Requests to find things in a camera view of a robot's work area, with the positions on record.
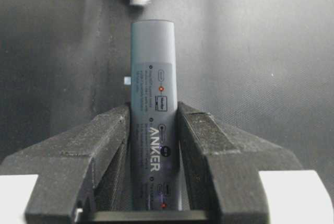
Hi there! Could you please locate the grey Anker USB hub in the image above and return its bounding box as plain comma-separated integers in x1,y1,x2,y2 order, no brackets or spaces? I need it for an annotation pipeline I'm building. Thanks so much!
130,20,182,211

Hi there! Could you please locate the white tape marker by hub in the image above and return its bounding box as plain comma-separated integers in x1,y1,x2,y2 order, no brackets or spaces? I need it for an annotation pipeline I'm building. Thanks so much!
124,76,132,86

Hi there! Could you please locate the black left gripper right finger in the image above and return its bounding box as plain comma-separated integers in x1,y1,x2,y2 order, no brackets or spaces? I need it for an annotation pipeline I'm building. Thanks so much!
177,102,302,223

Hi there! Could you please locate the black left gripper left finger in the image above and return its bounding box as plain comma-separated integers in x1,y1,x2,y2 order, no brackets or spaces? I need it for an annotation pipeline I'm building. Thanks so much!
1,104,130,223

